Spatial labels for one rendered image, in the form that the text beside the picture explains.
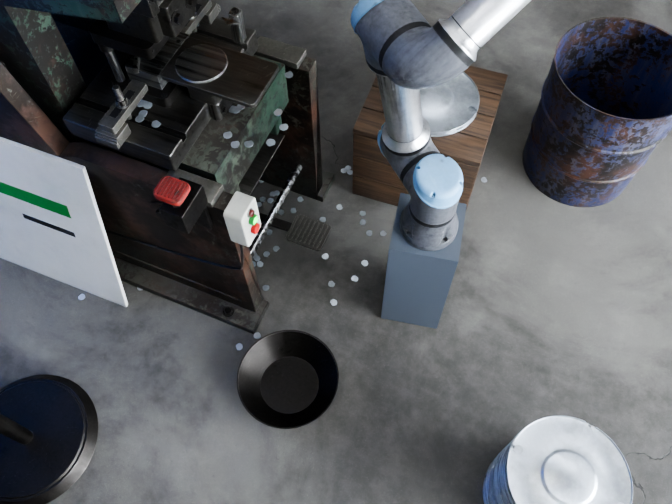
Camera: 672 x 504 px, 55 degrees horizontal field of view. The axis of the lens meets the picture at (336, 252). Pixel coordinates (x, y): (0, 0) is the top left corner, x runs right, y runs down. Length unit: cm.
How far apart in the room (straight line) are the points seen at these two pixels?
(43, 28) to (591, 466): 160
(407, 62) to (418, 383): 110
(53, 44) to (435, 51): 90
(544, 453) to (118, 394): 122
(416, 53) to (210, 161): 63
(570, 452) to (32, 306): 167
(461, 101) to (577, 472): 111
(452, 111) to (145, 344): 120
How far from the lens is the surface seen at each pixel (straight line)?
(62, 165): 179
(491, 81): 218
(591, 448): 172
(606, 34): 234
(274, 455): 193
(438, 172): 151
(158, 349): 209
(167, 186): 142
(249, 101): 151
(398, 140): 152
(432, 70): 117
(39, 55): 164
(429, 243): 163
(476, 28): 117
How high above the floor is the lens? 188
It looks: 61 degrees down
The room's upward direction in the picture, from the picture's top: 2 degrees counter-clockwise
